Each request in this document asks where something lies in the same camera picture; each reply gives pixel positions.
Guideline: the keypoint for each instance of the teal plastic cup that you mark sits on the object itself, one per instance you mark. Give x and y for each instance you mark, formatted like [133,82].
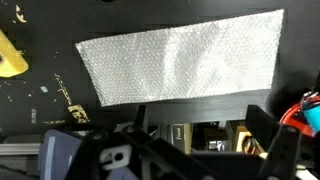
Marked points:
[313,115]

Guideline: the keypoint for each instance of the red plastic bowl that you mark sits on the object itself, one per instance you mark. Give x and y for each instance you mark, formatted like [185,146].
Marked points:
[291,116]

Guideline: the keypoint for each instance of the blue plastic bin lid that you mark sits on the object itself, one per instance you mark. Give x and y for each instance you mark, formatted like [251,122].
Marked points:
[56,150]

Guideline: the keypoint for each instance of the aluminium frame table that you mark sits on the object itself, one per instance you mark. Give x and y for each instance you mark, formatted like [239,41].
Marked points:
[20,148]

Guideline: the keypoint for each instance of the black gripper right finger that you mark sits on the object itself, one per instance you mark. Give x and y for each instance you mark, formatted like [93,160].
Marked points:
[261,120]

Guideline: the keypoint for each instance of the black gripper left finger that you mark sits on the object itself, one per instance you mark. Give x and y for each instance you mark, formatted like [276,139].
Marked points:
[142,116]

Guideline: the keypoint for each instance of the bubble wrap sheet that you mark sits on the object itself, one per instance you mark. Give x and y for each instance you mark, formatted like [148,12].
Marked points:
[183,63]

